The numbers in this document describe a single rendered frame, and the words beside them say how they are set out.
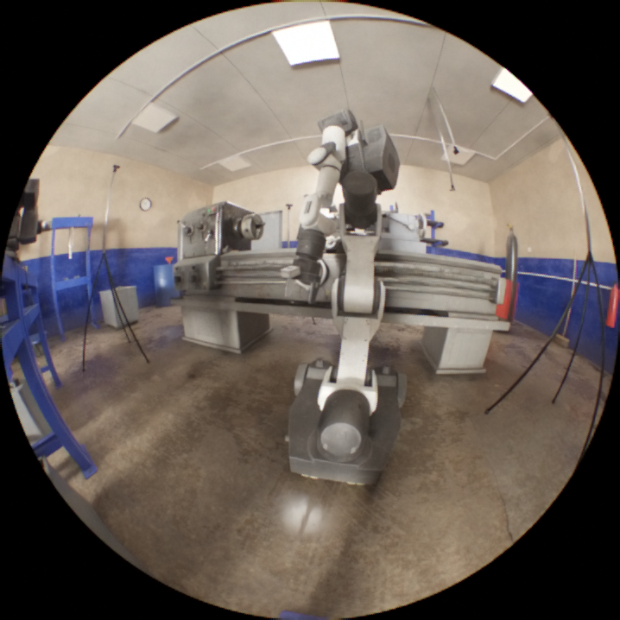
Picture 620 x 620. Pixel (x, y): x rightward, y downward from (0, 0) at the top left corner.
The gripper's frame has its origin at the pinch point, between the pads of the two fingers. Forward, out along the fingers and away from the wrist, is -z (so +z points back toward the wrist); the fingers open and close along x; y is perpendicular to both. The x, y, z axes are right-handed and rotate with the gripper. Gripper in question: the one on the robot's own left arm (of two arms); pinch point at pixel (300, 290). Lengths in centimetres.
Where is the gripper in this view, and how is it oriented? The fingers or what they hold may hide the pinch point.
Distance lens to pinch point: 61.0
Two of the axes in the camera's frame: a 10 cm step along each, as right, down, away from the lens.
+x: -7.5, -2.4, 6.2
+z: 2.3, -9.7, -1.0
